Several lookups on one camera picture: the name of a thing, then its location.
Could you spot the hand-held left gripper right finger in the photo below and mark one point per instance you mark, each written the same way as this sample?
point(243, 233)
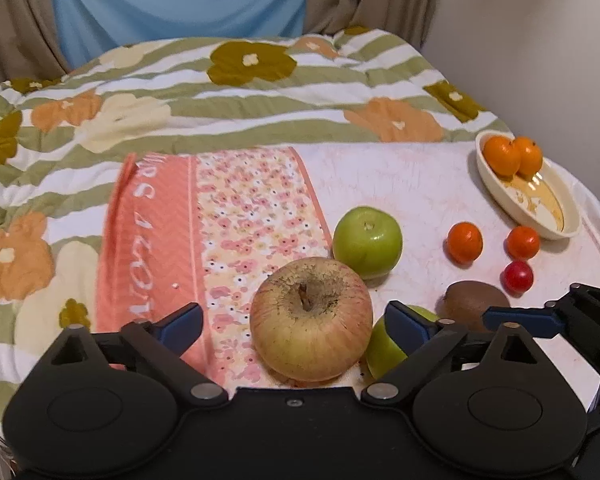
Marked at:
point(404, 326)

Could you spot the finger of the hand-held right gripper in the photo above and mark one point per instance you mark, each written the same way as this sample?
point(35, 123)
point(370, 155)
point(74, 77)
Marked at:
point(522, 321)

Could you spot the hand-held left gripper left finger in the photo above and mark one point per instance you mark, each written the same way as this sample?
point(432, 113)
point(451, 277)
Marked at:
point(182, 329)

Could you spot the small green apple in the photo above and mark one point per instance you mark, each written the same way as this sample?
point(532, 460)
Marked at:
point(382, 347)

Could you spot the small red round fruit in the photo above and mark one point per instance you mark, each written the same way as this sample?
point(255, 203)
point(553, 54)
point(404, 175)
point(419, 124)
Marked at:
point(518, 276)

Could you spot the brown kiwi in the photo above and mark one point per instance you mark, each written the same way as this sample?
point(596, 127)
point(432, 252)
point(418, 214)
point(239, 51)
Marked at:
point(472, 302)

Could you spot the small orange mandarin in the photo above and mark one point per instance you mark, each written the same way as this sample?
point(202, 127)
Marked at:
point(523, 242)
point(464, 243)

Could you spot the large russet yellow-red apple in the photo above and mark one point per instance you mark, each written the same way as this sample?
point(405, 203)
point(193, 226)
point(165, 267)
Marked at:
point(312, 330)

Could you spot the large green apple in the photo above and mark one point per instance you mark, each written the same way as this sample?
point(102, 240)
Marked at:
point(367, 241)

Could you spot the cream oval bowl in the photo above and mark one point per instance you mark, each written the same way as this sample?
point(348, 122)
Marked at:
point(535, 200)

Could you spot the pink floral towel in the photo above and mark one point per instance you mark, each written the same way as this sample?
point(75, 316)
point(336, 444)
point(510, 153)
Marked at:
point(155, 240)

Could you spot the large orange mandarin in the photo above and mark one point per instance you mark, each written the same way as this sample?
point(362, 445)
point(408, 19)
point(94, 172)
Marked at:
point(530, 155)
point(501, 156)

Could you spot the green striped floral blanket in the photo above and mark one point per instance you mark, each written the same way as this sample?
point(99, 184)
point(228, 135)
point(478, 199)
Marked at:
point(230, 95)

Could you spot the light blue hanging cloth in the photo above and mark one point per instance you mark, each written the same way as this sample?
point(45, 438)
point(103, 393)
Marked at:
point(180, 0)

